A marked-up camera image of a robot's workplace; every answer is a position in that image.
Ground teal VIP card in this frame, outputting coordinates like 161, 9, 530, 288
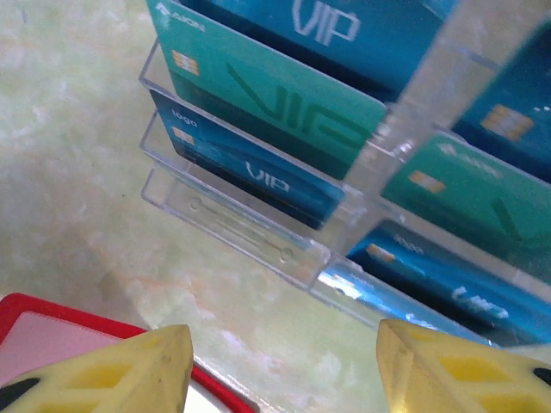
145, 0, 388, 182
381, 131, 551, 255

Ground blue VIP card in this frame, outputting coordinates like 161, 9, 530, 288
316, 260, 500, 349
346, 219, 551, 332
451, 25, 551, 173
148, 89, 348, 231
180, 0, 457, 94

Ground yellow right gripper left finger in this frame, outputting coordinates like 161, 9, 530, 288
0, 324, 195, 413

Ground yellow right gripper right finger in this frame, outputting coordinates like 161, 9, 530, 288
376, 317, 551, 413

